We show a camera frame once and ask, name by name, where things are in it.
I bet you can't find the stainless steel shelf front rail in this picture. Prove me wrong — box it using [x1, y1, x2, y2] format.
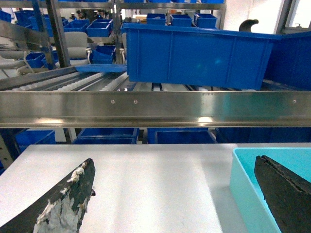
[0, 91, 311, 128]

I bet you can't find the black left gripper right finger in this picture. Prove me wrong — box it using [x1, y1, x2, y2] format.
[254, 155, 311, 233]

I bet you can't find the grey office chair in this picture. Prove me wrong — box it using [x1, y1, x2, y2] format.
[64, 32, 92, 66]

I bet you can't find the large blue bin on shelf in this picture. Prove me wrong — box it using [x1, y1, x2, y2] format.
[123, 23, 281, 90]

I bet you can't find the blue plastic lid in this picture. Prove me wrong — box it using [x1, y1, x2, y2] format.
[75, 64, 127, 73]

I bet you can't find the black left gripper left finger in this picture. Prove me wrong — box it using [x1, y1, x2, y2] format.
[0, 158, 96, 233]

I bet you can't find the light teal plastic bin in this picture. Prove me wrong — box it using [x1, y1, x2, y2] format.
[229, 147, 311, 233]

